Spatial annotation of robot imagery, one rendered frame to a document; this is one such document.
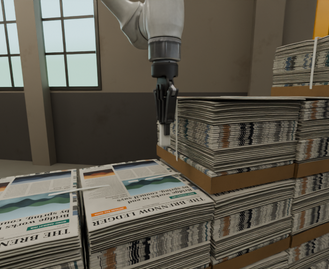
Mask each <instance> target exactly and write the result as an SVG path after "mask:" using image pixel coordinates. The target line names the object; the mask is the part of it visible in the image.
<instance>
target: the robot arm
mask: <svg viewBox="0 0 329 269"><path fill-rule="evenodd" d="M101 1H102V2H103V3H104V4H105V6H106V7H107V8H108V9H109V10H110V11H111V12H112V13H113V14H114V15H115V16H116V18H117V19H118V21H119V23H120V26H121V30H122V31H123V32H124V34H125V35H126V37H127V38H128V40H129V41H130V43H131V44H132V45H133V46H134V47H136V48H138V49H140V50H148V59H149V61H150V62H153V63H152V65H151V75H152V77H154V78H157V83H156V89H153V93H154V98H155V110H156V119H157V121H158V120H159V128H160V147H168V146H170V124H171V123H172V122H174V119H175V109H176V100H177V95H178V91H179V89H178V88H175V87H174V79H173V78H175V77H177V76H178V64H177V62H180V61H181V45H182V42H181V37H182V32H183V28H184V0H145V2H144V3H141V2H140V1H139V2H131V1H129V0H101Z"/></svg>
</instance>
